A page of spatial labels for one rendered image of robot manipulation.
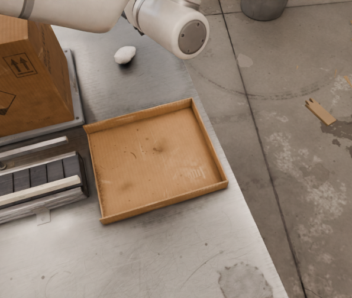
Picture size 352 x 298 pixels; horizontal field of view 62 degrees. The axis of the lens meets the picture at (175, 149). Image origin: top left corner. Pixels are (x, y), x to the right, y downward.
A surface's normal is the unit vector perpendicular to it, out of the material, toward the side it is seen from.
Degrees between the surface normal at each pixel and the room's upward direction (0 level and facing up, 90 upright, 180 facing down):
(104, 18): 91
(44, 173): 0
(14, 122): 90
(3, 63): 90
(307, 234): 0
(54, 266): 0
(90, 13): 85
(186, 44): 77
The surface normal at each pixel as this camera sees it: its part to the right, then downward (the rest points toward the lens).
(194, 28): 0.54, 0.55
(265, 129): -0.03, -0.49
